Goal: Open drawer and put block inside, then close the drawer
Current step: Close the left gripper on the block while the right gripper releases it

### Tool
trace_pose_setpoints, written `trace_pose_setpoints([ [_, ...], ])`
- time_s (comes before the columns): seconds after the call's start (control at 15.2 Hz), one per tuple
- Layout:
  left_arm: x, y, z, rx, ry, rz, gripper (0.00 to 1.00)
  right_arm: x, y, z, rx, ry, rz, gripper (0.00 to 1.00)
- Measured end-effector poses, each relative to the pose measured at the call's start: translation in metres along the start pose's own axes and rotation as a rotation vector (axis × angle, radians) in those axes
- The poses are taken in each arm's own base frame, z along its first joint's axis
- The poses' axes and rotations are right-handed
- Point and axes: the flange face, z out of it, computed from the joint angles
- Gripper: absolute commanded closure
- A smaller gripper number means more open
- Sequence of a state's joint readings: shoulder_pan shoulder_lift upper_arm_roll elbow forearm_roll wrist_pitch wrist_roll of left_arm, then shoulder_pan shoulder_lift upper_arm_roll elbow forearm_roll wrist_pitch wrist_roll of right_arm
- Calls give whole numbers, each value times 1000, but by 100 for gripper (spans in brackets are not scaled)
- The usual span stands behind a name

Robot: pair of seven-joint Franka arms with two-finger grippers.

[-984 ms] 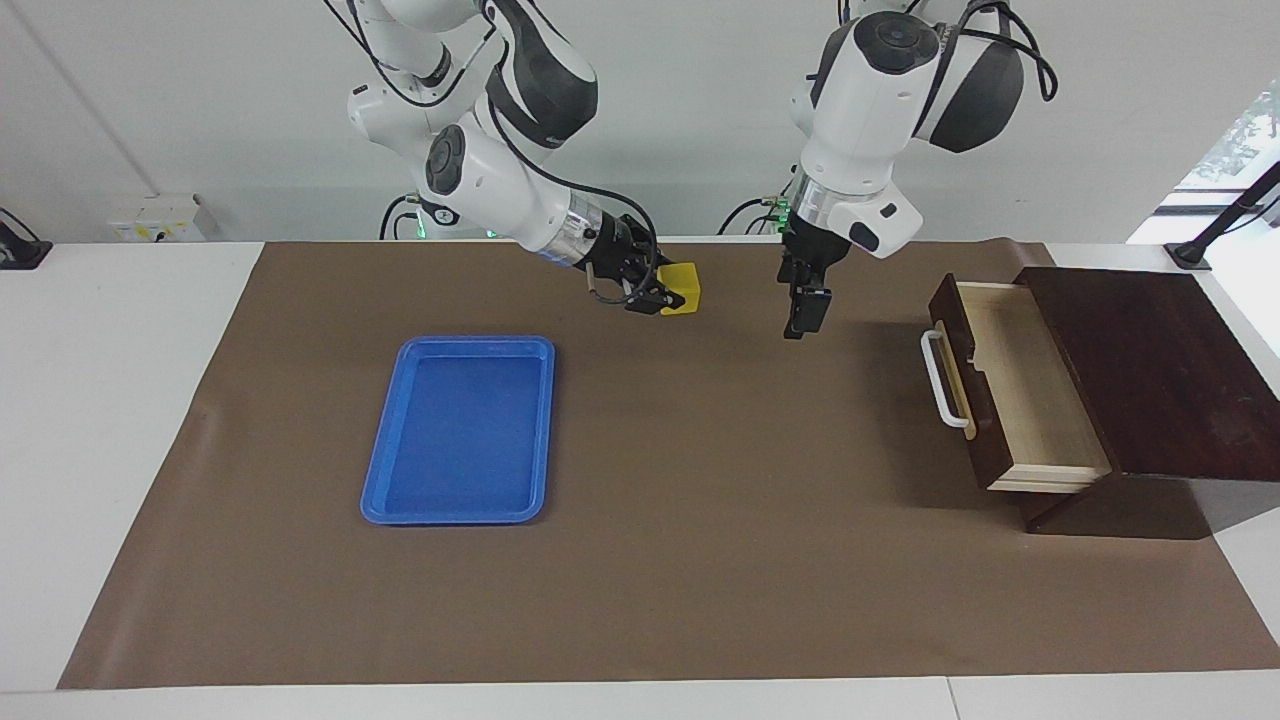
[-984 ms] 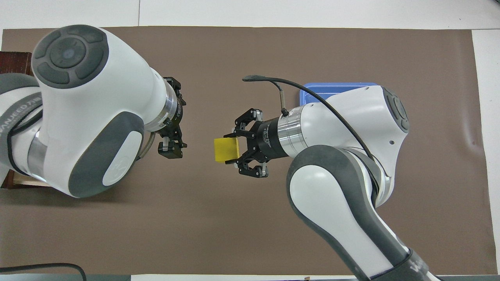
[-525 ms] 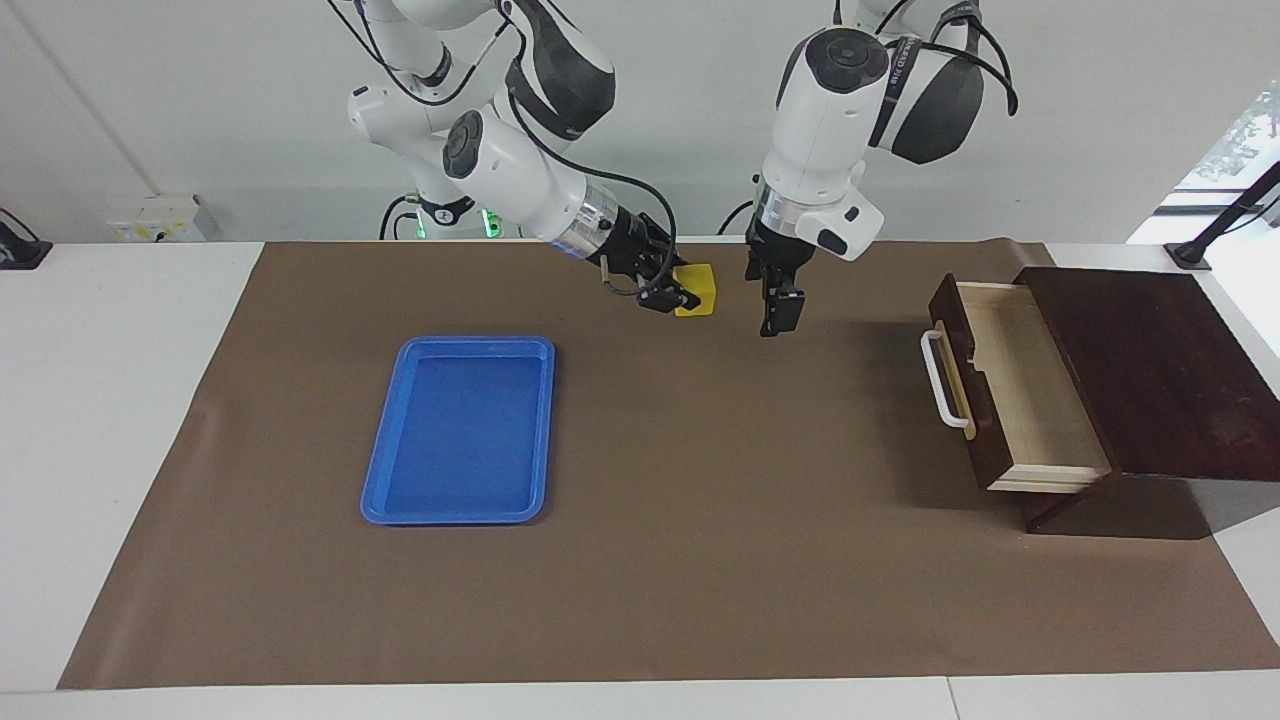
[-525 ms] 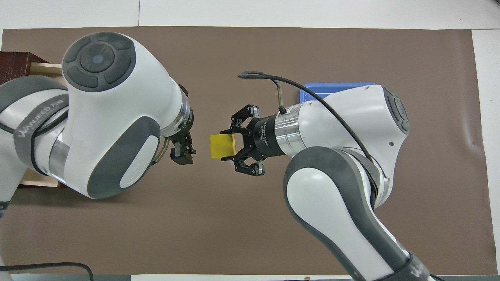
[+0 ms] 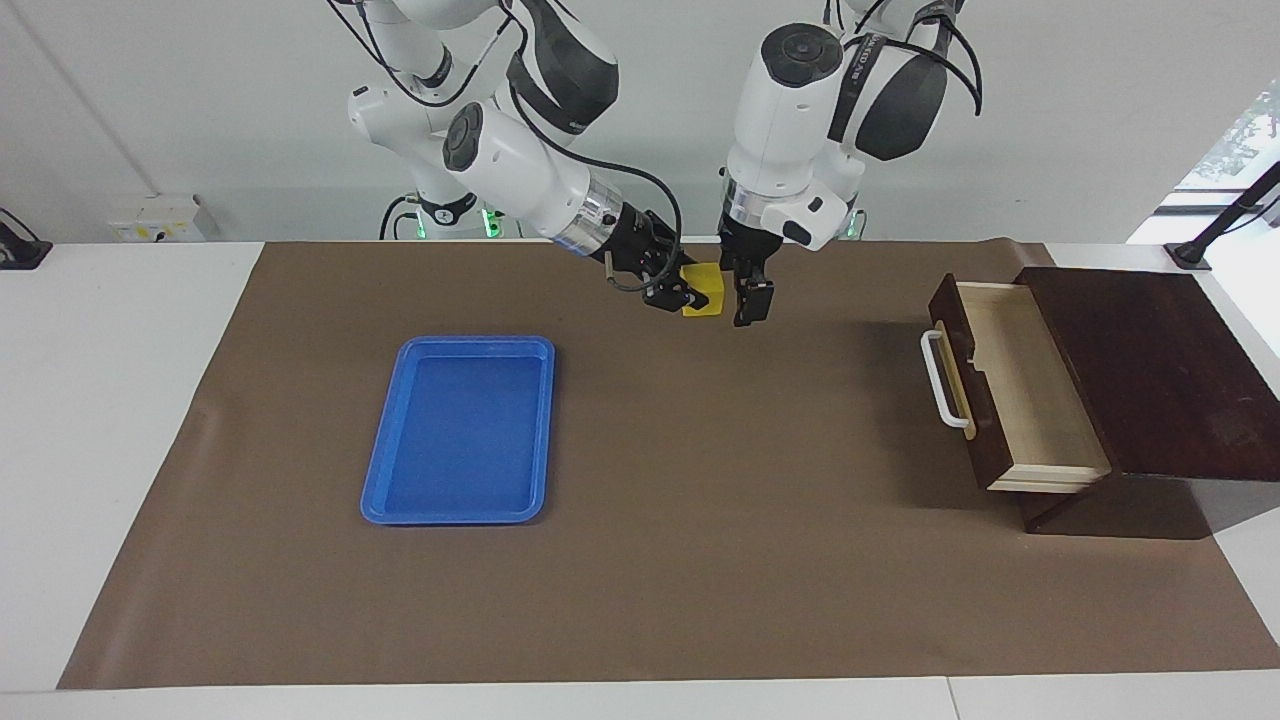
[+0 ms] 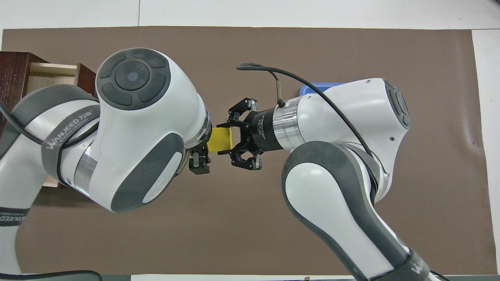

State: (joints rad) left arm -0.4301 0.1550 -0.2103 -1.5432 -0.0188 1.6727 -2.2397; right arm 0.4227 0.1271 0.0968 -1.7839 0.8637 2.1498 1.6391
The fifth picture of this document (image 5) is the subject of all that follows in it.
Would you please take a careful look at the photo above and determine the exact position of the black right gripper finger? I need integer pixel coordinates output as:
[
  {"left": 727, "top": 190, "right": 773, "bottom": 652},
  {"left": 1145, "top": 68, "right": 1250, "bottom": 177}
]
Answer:
[
  {"left": 649, "top": 211, "right": 697, "bottom": 270},
  {"left": 644, "top": 274, "right": 710, "bottom": 312}
]

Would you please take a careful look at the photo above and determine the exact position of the yellow cube block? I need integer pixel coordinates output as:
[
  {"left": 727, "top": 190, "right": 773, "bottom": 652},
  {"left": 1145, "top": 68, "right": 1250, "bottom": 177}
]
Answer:
[{"left": 682, "top": 263, "right": 724, "bottom": 318}]

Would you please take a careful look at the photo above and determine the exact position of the white drawer handle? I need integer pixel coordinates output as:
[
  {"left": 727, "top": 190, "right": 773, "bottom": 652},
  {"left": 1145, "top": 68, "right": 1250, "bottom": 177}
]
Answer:
[{"left": 920, "top": 327, "right": 977, "bottom": 433}]

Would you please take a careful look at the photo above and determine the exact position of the wooden drawer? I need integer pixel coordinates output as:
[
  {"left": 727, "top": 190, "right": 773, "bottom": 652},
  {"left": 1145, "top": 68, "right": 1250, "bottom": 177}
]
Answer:
[{"left": 920, "top": 273, "right": 1113, "bottom": 494}]

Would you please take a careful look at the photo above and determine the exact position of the dark wooden drawer cabinet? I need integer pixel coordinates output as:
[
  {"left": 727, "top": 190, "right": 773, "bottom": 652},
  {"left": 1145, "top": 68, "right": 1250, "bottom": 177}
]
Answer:
[{"left": 1015, "top": 265, "right": 1280, "bottom": 538}]

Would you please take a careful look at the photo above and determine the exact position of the brown table mat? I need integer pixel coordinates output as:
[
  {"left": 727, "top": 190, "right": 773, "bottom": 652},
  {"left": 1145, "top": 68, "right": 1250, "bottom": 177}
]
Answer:
[{"left": 57, "top": 237, "right": 1280, "bottom": 691}]

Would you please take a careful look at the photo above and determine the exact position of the blue plastic tray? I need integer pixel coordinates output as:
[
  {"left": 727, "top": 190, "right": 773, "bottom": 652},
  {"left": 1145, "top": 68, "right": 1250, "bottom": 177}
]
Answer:
[{"left": 360, "top": 336, "right": 556, "bottom": 526}]

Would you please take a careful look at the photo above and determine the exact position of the black clamp base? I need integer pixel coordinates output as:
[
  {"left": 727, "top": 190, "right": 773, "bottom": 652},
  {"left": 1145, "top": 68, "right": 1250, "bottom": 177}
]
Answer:
[{"left": 0, "top": 207, "right": 53, "bottom": 269}]

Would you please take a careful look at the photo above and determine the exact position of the black right arm base cable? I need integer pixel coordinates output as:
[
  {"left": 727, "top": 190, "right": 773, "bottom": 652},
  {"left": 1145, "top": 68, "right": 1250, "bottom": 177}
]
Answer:
[{"left": 378, "top": 193, "right": 421, "bottom": 241}]

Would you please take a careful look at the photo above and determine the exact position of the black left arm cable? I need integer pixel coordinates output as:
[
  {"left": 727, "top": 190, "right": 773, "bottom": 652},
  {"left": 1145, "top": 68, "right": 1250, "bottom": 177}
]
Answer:
[{"left": 830, "top": 0, "right": 986, "bottom": 116}]

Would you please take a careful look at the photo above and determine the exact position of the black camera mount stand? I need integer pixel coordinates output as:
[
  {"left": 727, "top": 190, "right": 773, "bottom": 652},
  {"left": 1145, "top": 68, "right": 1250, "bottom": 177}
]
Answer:
[{"left": 1165, "top": 160, "right": 1280, "bottom": 271}]

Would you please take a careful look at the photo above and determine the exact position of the white wall socket box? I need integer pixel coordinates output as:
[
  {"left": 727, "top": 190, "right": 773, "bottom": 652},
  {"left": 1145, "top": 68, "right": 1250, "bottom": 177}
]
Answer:
[{"left": 108, "top": 195, "right": 206, "bottom": 243}]

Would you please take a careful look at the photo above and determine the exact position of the window with white frame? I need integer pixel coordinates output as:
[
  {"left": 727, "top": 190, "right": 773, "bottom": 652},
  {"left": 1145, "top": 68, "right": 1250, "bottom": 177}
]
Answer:
[{"left": 1165, "top": 80, "right": 1280, "bottom": 246}]

